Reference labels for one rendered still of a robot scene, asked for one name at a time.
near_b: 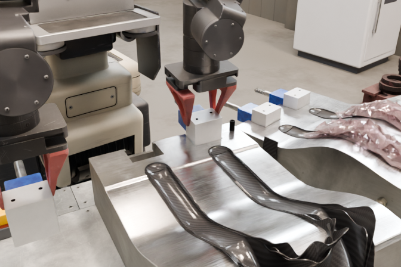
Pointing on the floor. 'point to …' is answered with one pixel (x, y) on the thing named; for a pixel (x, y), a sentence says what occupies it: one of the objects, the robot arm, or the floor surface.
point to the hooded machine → (348, 15)
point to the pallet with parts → (384, 87)
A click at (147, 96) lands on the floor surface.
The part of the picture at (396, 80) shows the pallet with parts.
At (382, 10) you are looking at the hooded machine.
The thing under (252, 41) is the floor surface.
